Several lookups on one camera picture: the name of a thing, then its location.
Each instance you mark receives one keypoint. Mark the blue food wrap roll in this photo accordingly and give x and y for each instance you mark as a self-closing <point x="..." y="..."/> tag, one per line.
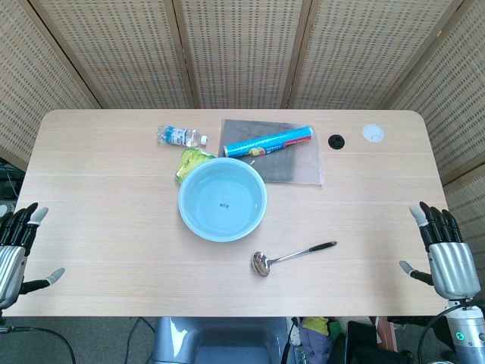
<point x="265" y="143"/>

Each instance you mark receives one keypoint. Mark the yellow green snack pouch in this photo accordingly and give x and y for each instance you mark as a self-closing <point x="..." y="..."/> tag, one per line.
<point x="187" y="163"/>

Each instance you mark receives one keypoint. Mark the metal ladle black handle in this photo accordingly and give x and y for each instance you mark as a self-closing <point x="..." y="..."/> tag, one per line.
<point x="260" y="262"/>

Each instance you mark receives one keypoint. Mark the clear plastic water bottle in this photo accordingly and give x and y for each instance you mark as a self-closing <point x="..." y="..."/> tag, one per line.
<point x="178" y="135"/>

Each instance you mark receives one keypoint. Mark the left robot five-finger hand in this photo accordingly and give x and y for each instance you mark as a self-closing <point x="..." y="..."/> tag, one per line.
<point x="11" y="261"/>

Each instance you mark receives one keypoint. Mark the light blue bowl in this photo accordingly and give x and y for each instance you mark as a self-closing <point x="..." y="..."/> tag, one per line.
<point x="223" y="201"/>

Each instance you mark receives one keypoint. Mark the black bag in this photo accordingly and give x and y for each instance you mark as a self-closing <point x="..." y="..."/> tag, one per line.
<point x="367" y="341"/>

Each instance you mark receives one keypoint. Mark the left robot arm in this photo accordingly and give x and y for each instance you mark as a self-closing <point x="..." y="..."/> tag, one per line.
<point x="2" y="320"/>

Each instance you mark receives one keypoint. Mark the black equipment rack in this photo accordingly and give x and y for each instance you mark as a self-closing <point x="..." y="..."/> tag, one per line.
<point x="7" y="182"/>

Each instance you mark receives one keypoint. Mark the grey cloth in clear bag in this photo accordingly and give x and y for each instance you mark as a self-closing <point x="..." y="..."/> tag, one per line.
<point x="295" y="167"/>

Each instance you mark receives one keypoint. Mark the colourful cloth bundle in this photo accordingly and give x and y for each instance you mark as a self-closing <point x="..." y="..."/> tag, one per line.
<point x="316" y="337"/>

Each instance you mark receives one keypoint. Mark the woven bamboo folding screen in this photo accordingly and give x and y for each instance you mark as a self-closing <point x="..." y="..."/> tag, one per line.
<point x="242" y="57"/>

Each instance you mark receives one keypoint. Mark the white round grommet cap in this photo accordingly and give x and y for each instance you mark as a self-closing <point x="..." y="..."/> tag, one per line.
<point x="373" y="132"/>

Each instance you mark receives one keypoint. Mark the grey robot torso base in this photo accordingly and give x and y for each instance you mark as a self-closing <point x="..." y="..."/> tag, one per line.
<point x="223" y="341"/>

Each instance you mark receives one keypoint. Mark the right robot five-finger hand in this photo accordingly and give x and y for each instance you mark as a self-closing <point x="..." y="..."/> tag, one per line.
<point x="452" y="265"/>

